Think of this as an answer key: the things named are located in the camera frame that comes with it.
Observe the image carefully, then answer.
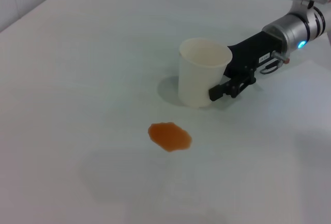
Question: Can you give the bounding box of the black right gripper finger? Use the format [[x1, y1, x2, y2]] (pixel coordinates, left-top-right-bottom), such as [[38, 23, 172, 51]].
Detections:
[[208, 72, 257, 102]]

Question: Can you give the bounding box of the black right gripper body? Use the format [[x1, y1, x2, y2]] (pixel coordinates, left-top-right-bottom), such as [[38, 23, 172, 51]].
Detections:
[[223, 31, 283, 80]]

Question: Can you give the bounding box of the white paper cup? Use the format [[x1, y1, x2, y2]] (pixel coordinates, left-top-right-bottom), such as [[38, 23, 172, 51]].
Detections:
[[178, 37, 233, 109]]

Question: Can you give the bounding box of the orange liquid stain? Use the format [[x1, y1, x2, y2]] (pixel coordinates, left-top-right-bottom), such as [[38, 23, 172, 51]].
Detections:
[[147, 122, 193, 153]]

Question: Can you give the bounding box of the right gripper cable with plug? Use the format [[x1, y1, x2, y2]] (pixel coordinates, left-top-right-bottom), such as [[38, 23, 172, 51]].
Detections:
[[259, 51, 291, 76]]

